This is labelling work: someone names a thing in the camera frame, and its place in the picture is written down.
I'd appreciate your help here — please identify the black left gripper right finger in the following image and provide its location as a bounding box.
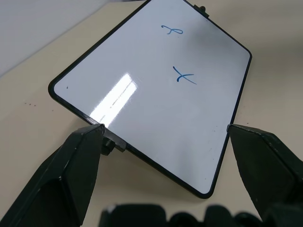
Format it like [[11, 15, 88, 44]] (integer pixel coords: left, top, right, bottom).
[[226, 123, 303, 227]]

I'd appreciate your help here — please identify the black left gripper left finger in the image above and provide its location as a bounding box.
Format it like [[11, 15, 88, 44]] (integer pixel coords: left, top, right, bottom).
[[0, 123, 106, 227]]

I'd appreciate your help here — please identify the black whiteboard clamp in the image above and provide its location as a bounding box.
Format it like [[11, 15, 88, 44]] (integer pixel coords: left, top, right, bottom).
[[193, 4, 210, 18], [102, 129, 127, 156]]

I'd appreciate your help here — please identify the black-framed white whiteboard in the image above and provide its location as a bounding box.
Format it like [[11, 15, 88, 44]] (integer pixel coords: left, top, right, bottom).
[[48, 0, 252, 199]]

